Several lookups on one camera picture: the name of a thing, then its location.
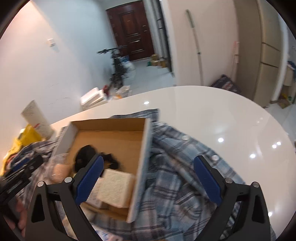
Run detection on clear plastic bagged item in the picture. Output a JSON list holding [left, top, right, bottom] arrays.
[[45, 154, 72, 183]]

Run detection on white green-text box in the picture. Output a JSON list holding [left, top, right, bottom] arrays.
[[86, 169, 135, 209]]

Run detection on black hair scrunchie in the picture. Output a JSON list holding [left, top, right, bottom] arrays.
[[74, 145, 120, 173]]

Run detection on person's left hand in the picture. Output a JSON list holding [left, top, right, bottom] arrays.
[[4, 198, 27, 237]]

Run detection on yellow plastic bag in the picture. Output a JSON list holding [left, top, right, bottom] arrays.
[[1, 124, 44, 176]]

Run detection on white cylindrical tube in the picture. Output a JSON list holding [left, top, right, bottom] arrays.
[[21, 100, 54, 140]]

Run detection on blue plaid shirt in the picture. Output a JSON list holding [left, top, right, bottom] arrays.
[[11, 109, 244, 240]]

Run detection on open cardboard tray box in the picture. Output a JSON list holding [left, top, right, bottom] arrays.
[[52, 118, 152, 223]]

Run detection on black bicycle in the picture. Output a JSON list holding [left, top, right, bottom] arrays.
[[97, 45, 127, 89]]

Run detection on white plastic bag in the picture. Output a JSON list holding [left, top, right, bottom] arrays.
[[123, 61, 135, 73]]

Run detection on cardboard boxes by door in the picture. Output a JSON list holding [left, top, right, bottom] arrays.
[[147, 54, 169, 68]]

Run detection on beige refrigerator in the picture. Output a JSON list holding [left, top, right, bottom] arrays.
[[234, 0, 282, 108]]

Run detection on dark red entrance door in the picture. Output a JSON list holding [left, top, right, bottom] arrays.
[[106, 1, 154, 61]]

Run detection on white wall switch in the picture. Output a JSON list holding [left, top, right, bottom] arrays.
[[47, 39, 56, 47]]

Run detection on long-handled mop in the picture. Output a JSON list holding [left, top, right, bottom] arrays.
[[186, 9, 204, 86]]

